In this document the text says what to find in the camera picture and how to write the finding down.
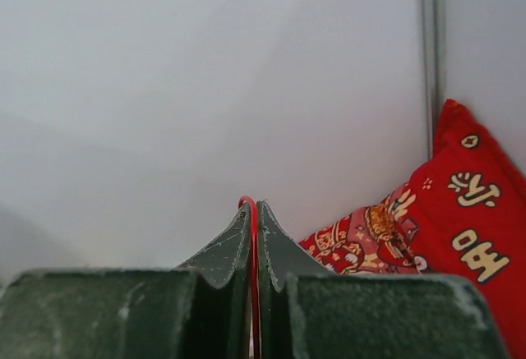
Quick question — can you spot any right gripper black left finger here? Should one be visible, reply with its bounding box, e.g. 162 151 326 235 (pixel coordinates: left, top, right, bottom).
1 205 251 358

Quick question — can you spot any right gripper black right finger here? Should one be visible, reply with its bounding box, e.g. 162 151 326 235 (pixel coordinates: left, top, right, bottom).
257 201 509 358

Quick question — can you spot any thin red wire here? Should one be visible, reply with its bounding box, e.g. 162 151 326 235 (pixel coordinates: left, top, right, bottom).
238 195 262 359

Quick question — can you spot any red printed pillow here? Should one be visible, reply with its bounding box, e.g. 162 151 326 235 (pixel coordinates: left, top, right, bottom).
301 99 525 358

